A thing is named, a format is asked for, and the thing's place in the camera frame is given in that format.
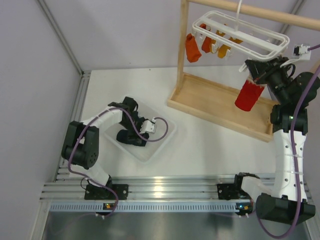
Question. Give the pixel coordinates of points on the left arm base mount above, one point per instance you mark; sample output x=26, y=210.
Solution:
x=93, y=192

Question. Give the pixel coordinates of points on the white plastic clip hanger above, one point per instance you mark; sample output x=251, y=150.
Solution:
x=258, y=43

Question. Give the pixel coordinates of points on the orange sock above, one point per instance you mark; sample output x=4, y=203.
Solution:
x=207, y=45
x=191, y=47

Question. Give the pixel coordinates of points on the orange sock far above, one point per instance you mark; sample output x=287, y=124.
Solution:
x=191, y=47

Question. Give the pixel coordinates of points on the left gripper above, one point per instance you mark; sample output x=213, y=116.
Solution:
x=133, y=137

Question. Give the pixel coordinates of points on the grey slotted cable duct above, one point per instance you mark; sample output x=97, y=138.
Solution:
x=153, y=207

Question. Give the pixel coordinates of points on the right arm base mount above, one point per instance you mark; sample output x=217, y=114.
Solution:
x=233, y=191

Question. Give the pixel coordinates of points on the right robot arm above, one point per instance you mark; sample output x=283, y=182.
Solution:
x=286, y=202

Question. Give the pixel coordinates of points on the orange sock near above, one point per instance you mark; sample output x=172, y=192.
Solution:
x=207, y=45

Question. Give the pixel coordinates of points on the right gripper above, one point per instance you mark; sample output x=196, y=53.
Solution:
x=258, y=69

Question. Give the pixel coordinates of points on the wooden drying rack frame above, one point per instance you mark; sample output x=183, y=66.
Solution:
x=214, y=102

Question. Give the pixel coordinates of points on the clear plastic bin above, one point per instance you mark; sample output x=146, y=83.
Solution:
x=140, y=111

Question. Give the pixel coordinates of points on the red and beige sock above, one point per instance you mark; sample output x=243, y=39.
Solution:
x=249, y=95

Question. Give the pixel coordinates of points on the aluminium rail beam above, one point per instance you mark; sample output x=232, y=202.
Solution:
x=157, y=188

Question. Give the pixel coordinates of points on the yellow sock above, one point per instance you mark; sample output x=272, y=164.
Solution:
x=222, y=51
x=235, y=40

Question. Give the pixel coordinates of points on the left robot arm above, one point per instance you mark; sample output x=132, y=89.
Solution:
x=82, y=141

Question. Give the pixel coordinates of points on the aluminium corner frame post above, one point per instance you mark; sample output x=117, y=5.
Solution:
x=59, y=34

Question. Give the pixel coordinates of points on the navy blue sock pair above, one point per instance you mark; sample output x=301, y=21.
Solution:
x=122, y=136

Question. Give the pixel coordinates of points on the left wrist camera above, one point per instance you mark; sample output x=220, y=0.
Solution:
x=148, y=126

